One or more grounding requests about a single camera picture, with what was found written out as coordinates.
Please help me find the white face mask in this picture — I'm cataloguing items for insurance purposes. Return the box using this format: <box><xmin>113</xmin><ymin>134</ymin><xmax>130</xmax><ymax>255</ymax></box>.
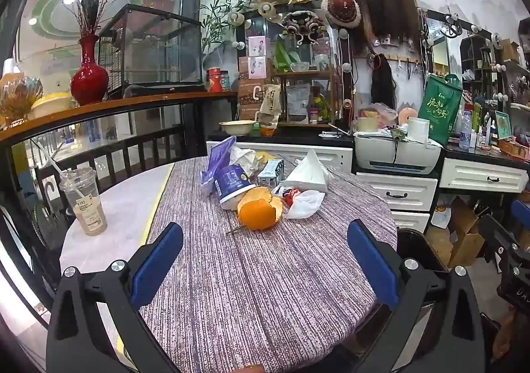
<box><xmin>282</xmin><ymin>150</ymin><xmax>329</xmax><ymax>193</ymax></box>

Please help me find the black trash bin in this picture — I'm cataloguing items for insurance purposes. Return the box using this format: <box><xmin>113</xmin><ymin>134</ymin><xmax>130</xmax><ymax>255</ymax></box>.
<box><xmin>396</xmin><ymin>229</ymin><xmax>448</xmax><ymax>272</ymax></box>

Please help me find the white paper roll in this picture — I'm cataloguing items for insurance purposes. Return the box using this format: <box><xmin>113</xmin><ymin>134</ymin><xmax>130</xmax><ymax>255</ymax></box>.
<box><xmin>408</xmin><ymin>117</ymin><xmax>430</xmax><ymax>144</ymax></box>

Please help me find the purple plastic pouch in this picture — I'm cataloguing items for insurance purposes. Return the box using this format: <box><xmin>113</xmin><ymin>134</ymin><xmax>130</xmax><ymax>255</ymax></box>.
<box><xmin>200</xmin><ymin>136</ymin><xmax>236</xmax><ymax>196</ymax></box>

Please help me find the blue paper cup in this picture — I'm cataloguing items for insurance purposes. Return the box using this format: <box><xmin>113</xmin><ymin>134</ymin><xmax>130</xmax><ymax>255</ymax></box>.
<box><xmin>214</xmin><ymin>165</ymin><xmax>256</xmax><ymax>211</ymax></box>

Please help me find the orange peel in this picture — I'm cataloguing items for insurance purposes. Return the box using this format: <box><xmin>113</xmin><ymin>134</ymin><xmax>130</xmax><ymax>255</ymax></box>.
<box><xmin>237</xmin><ymin>186</ymin><xmax>283</xmax><ymax>231</ymax></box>

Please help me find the red ceramic vase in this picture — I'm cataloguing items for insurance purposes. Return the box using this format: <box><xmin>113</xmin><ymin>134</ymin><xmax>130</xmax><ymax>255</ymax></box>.
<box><xmin>70</xmin><ymin>34</ymin><xmax>109</xmax><ymax>106</ymax></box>

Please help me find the glass terrarium cage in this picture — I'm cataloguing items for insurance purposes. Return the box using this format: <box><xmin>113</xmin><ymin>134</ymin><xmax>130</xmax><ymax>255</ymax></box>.
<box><xmin>97</xmin><ymin>4</ymin><xmax>205</xmax><ymax>99</ymax></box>

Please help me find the white printer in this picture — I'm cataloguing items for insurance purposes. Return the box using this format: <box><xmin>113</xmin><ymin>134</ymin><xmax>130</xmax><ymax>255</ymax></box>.
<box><xmin>355</xmin><ymin>131</ymin><xmax>442</xmax><ymax>175</ymax></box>

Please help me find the white drawer cabinet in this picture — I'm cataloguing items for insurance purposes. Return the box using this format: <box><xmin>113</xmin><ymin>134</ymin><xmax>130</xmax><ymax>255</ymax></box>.
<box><xmin>357</xmin><ymin>172</ymin><xmax>438</xmax><ymax>234</ymax></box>

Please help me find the green tote bag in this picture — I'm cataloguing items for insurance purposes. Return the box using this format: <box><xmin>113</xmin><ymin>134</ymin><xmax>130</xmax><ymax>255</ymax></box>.
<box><xmin>419</xmin><ymin>74</ymin><xmax>463</xmax><ymax>146</ymax></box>

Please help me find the cardboard box on floor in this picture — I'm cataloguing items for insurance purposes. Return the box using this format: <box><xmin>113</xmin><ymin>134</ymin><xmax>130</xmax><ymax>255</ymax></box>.
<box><xmin>425</xmin><ymin>196</ymin><xmax>484</xmax><ymax>269</ymax></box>

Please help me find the plastic iced coffee cup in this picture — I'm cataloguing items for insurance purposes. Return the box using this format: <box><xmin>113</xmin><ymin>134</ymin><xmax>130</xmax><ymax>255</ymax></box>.
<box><xmin>47</xmin><ymin>155</ymin><xmax>107</xmax><ymax>236</ymax></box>

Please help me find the cream bowl on counter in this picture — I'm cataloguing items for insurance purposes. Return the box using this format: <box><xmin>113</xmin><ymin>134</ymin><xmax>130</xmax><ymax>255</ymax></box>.
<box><xmin>219</xmin><ymin>120</ymin><xmax>255</xmax><ymax>136</ymax></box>

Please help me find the white red plastic bag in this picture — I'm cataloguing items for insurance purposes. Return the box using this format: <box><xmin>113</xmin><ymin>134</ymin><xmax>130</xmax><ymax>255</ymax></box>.
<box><xmin>272</xmin><ymin>185</ymin><xmax>325</xmax><ymax>219</ymax></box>

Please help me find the white desk drawer right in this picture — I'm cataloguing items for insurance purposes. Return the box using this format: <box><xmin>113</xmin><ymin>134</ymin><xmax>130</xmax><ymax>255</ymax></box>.
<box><xmin>439</xmin><ymin>158</ymin><xmax>529</xmax><ymax>193</ymax></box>

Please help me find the purple striped tablecloth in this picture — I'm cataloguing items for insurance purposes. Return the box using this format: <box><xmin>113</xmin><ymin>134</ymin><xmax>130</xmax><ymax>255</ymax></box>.
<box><xmin>140</xmin><ymin>157</ymin><xmax>397</xmax><ymax>372</ymax></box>

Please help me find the yellow mesh net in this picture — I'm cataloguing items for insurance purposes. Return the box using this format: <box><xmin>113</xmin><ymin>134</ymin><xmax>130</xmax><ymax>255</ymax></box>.
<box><xmin>255</xmin><ymin>150</ymin><xmax>276</xmax><ymax>167</ymax></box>

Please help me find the red tin can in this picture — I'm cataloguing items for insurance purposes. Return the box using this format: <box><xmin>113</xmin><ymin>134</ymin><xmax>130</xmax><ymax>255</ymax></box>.
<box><xmin>207</xmin><ymin>67</ymin><xmax>223</xmax><ymax>93</ymax></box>

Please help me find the green white tissue box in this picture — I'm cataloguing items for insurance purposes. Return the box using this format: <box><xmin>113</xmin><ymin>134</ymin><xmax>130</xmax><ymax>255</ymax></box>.
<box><xmin>257</xmin><ymin>158</ymin><xmax>285</xmax><ymax>189</ymax></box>

